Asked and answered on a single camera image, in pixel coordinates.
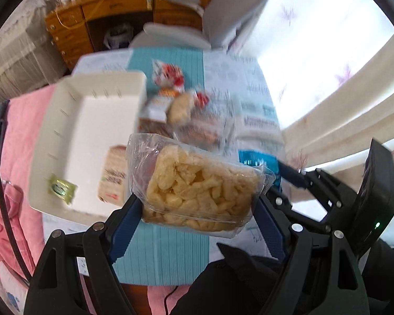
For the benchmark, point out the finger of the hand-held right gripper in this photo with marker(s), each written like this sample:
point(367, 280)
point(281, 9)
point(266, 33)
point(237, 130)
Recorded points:
point(284, 205)
point(292, 174)

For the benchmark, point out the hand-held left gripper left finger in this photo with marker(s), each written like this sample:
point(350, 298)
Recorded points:
point(124, 228)

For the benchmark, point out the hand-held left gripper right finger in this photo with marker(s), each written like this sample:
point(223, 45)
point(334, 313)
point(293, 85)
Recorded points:
point(270, 231)

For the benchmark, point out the clear rice cracker packet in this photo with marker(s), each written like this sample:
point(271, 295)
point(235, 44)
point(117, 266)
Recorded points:
point(190, 187)

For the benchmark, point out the white plastic bin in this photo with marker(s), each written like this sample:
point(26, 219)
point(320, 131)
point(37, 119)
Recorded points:
point(85, 131)

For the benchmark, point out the red round cake packet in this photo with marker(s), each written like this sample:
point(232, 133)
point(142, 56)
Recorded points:
point(202, 99)

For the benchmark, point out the teal foil packet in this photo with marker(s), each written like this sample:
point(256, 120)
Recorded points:
point(256, 159)

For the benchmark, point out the beige snack packet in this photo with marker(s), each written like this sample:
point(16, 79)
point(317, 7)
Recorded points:
point(113, 174)

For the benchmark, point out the leaf print tablecloth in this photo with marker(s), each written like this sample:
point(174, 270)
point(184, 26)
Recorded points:
point(177, 256)

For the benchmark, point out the person's black trousers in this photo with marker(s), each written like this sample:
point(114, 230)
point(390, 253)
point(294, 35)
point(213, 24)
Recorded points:
point(236, 285)

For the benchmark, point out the small green packet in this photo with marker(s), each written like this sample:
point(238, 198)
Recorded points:
point(63, 188)

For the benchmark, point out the clear brown pastry packet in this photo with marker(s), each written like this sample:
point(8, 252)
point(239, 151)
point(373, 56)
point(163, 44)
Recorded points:
point(203, 133)

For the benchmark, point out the white red-edged snack packet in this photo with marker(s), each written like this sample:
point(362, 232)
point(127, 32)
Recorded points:
point(157, 109)

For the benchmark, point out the pink blanket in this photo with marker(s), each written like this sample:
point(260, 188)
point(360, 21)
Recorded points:
point(18, 157)

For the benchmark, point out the round beige cracker packet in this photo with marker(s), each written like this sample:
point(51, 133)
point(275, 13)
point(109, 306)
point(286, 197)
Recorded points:
point(180, 108)

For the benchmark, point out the white floral curtain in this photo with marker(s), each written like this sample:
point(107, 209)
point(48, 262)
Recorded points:
point(318, 46)

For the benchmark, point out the small orange snack packet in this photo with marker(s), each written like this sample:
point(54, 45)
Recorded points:
point(170, 91)

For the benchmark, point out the large red pastry packet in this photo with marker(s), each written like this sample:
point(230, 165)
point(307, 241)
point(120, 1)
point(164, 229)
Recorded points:
point(166, 72)

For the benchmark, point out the grey office chair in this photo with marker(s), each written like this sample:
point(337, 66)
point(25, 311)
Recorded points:
point(229, 10)

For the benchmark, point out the lace-covered piano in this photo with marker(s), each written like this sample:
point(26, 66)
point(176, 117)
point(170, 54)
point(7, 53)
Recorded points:
point(19, 55)

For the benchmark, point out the wooden desk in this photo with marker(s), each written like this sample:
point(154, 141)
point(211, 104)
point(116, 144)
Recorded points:
point(118, 5)

